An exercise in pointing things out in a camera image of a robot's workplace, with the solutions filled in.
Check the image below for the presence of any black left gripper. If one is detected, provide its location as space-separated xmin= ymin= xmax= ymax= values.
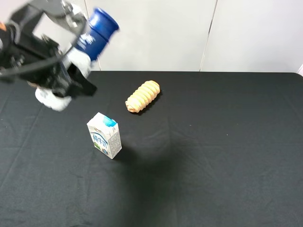
xmin=0 ymin=0 xmax=97 ymax=98

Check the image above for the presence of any blue white yogurt bottle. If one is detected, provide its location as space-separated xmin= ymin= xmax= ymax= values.
xmin=35 ymin=8 xmax=119 ymax=111

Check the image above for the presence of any white milk carton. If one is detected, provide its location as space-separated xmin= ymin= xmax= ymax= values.
xmin=87 ymin=113 xmax=122 ymax=159

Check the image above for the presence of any ridged bread roll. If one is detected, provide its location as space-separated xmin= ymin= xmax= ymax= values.
xmin=125 ymin=80 xmax=160 ymax=113

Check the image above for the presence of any black tablecloth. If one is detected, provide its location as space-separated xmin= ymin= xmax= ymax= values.
xmin=0 ymin=71 xmax=303 ymax=227

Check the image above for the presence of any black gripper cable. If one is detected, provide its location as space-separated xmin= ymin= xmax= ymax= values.
xmin=0 ymin=20 xmax=89 ymax=78

